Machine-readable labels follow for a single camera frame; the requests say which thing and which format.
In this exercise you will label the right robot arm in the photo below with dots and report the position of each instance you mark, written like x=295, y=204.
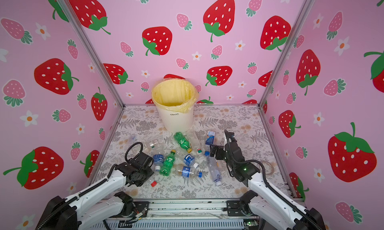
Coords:
x=264, y=199

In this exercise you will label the yellow bin liner bag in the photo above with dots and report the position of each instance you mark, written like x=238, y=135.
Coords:
x=175, y=95

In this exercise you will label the clear bottle blue label middle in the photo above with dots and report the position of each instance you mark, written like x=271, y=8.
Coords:
x=186, y=158

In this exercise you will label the aluminium corner post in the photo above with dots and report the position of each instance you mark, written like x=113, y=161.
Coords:
x=87, y=15
x=300, y=20

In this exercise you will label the clear bottle blue label left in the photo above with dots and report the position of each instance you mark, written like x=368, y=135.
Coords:
x=158, y=156

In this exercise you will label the clear bottle blue label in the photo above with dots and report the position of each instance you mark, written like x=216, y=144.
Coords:
x=158, y=156
x=186, y=158

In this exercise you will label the right aluminium corner post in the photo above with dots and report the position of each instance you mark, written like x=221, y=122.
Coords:
x=300, y=20

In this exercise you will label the square bottle blue artesian label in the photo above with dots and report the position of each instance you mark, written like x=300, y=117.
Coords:
x=209, y=142

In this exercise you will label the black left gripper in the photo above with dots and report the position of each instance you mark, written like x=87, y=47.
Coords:
x=151, y=172

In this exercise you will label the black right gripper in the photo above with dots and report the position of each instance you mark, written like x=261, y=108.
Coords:
x=220, y=149

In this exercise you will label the green bottle yellow cap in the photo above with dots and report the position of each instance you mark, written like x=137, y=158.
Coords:
x=168, y=164

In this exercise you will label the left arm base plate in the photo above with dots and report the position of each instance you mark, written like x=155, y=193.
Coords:
x=130, y=210

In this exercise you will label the clear tape roll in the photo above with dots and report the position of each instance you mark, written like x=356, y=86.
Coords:
x=269, y=168

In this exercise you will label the long clear bottle blue cap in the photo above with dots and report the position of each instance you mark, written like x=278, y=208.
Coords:
x=213, y=168

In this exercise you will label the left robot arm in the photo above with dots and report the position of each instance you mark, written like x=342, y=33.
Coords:
x=100, y=201

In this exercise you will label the left aluminium corner post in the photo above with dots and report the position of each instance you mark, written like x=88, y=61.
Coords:
x=87, y=15

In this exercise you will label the clear plastic pen box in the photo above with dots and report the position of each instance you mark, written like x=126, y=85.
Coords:
x=131, y=140

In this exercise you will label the green bottle near bin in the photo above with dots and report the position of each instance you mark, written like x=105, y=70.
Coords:
x=183, y=142

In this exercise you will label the white plastic waste bin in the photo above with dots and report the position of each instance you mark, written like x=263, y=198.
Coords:
x=176, y=118

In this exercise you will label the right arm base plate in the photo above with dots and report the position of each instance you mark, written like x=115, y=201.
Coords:
x=238, y=209

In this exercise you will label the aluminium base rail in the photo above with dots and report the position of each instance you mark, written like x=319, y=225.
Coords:
x=185, y=214

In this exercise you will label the clear bottle blue cap lying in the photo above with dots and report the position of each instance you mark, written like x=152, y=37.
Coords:
x=187, y=172

